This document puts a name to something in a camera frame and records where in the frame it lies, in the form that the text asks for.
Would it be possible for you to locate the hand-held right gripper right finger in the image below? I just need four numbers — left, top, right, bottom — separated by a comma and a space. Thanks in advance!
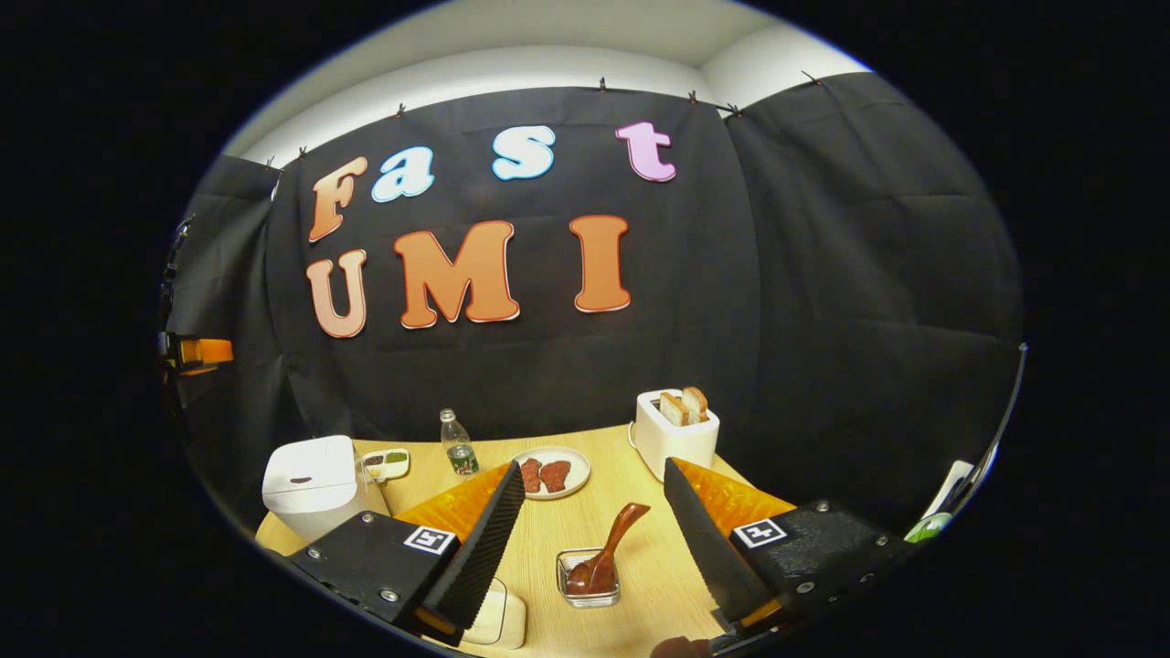
663, 456, 918, 638

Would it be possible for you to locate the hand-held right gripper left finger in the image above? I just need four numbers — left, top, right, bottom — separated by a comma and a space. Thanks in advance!
286, 459, 527, 647

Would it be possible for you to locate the brown wooden spoon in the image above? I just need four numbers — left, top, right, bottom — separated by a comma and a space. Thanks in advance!
566, 502, 653, 596

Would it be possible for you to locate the clear chopstick holder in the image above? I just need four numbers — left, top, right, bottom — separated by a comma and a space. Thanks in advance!
555, 547, 622, 610

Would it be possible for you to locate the white rice cooker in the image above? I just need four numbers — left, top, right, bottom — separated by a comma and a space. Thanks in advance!
261, 435, 391, 547

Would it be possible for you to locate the clear water bottle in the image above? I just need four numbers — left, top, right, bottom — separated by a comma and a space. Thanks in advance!
440, 409, 481, 477

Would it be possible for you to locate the white toaster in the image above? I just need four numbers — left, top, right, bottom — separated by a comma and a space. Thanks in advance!
633, 389, 721, 483

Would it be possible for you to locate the white divided sauce dish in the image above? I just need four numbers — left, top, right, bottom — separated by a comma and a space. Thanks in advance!
360, 448, 411, 484

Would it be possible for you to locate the white round plate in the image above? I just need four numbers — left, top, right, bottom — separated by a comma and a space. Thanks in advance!
509, 446, 592, 501

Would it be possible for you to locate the black backdrop cloth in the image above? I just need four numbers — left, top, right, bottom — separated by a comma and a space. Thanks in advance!
160, 71, 1026, 540

